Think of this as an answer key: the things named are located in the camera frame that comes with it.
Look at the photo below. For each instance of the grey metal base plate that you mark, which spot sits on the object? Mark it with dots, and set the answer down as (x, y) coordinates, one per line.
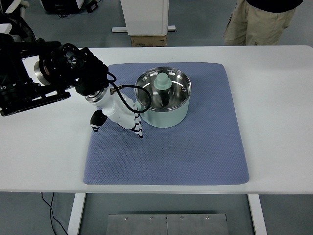
(167, 224)

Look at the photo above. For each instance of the left white table leg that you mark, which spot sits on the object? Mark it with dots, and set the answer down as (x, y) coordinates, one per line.
(76, 214)

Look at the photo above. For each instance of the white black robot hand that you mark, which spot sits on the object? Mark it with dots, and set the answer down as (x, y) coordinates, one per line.
(114, 106)

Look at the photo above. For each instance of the white pedestal stand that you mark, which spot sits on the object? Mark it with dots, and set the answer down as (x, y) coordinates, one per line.
(145, 18)

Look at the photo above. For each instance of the glass lid green knob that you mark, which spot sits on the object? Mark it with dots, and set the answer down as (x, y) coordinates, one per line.
(163, 89)

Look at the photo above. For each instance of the right white table leg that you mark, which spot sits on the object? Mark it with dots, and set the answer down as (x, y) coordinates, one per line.
(257, 214)

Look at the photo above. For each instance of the chair at left edge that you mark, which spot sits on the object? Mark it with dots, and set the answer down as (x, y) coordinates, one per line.
(13, 12)

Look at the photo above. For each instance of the cardboard box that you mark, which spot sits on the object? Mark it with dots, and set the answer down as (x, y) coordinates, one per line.
(149, 41)

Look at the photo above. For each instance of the white table leg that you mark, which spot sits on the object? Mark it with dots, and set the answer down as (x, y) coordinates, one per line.
(76, 214)
(257, 214)

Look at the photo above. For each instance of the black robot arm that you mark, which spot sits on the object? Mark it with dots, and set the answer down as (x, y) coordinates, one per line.
(34, 74)

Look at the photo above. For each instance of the person in beige clothes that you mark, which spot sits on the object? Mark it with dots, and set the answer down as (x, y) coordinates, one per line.
(259, 22)

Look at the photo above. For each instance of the green pot with handle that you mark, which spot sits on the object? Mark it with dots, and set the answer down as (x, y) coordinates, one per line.
(168, 115)

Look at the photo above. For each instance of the black equipment top left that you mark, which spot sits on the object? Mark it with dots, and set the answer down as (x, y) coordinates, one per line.
(67, 6)

